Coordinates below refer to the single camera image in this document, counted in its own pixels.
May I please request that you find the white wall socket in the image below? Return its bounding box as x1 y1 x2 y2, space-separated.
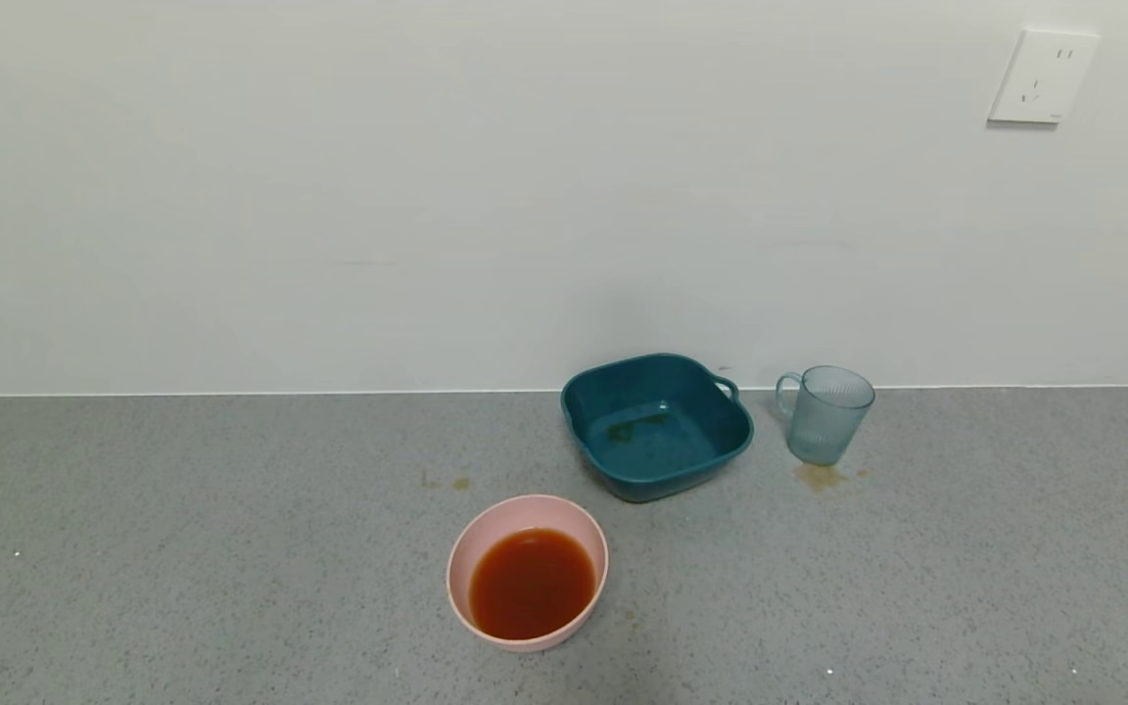
988 28 1101 125

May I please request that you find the clear blue ribbed cup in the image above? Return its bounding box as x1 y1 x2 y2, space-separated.
775 365 876 467

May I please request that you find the teal square plastic basin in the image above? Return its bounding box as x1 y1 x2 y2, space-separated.
561 353 755 503

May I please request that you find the pink round bowl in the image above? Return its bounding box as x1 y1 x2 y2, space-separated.
446 494 610 653

